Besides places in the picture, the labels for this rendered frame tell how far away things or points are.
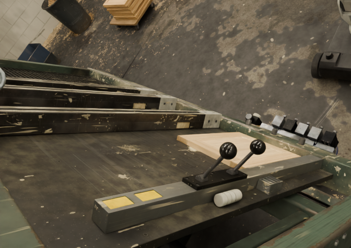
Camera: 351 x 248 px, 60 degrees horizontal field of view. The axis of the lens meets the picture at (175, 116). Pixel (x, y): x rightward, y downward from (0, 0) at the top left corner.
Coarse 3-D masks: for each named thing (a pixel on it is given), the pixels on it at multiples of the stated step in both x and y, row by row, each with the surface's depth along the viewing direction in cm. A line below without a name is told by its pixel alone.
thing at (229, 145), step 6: (222, 144) 65; (228, 144) 64; (222, 150) 64; (228, 150) 64; (234, 150) 64; (222, 156) 65; (228, 156) 64; (234, 156) 64; (216, 162) 67; (210, 168) 68; (204, 174) 69; (198, 180) 70; (204, 180) 70
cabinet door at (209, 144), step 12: (192, 144) 111; (204, 144) 112; (216, 144) 116; (240, 144) 124; (216, 156) 103; (240, 156) 107; (252, 156) 110; (264, 156) 112; (276, 156) 116; (288, 156) 119; (300, 156) 123; (240, 168) 96
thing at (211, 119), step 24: (0, 120) 83; (24, 120) 88; (48, 120) 92; (72, 120) 98; (96, 120) 104; (120, 120) 111; (144, 120) 118; (168, 120) 127; (192, 120) 138; (216, 120) 150
